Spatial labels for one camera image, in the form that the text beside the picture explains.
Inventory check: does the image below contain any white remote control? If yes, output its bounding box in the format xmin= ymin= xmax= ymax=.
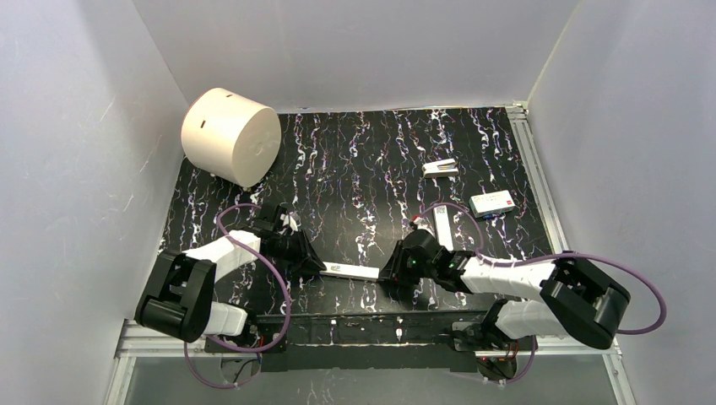
xmin=320 ymin=262 xmax=381 ymax=281

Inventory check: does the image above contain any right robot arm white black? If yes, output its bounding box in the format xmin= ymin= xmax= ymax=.
xmin=377 ymin=229 xmax=631 ymax=349

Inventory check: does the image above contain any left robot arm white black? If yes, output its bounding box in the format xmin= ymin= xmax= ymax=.
xmin=134 ymin=205 xmax=327 ymax=343

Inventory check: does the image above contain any black base bar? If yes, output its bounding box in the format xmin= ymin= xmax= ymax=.
xmin=203 ymin=310 xmax=538 ymax=375

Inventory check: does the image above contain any white box with red labels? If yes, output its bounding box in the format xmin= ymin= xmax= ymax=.
xmin=469 ymin=190 xmax=515 ymax=218

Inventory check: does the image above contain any small white charger device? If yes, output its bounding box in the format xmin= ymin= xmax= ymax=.
xmin=422 ymin=159 xmax=459 ymax=178

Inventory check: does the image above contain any large white cylinder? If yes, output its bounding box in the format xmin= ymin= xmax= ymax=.
xmin=181 ymin=88 xmax=282 ymax=187

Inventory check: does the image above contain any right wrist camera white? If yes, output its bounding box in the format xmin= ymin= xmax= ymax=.
xmin=410 ymin=215 xmax=434 ymax=235

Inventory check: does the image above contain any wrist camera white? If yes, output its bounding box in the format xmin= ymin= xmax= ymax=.
xmin=279 ymin=212 xmax=299 ymax=232
xmin=410 ymin=215 xmax=434 ymax=235

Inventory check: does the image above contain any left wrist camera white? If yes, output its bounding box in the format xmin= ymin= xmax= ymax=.
xmin=279 ymin=212 xmax=299 ymax=232

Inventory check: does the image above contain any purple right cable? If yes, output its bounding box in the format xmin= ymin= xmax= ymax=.
xmin=419 ymin=202 xmax=668 ymax=386

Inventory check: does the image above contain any aluminium frame rail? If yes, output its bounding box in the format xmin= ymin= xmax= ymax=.
xmin=506 ymin=104 xmax=636 ymax=404

